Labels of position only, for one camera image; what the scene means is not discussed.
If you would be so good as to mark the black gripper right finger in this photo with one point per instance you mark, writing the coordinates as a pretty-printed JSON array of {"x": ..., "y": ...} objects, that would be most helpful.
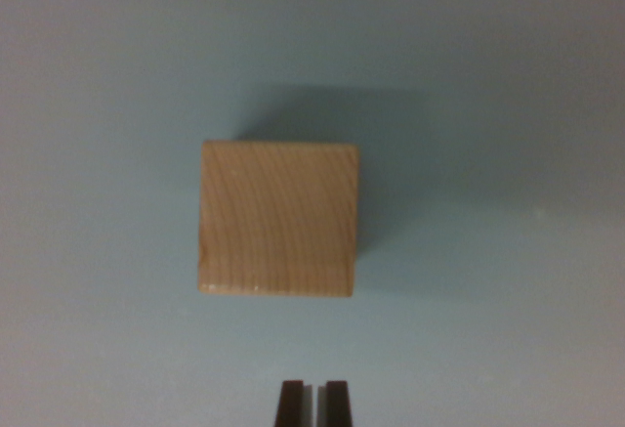
[{"x": 338, "y": 407}]

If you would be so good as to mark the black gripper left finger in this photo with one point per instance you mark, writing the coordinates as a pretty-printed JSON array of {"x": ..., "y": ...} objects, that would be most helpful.
[{"x": 292, "y": 407}]

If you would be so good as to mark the light wooden cube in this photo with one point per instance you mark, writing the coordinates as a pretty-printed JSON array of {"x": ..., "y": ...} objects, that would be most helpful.
[{"x": 276, "y": 217}]

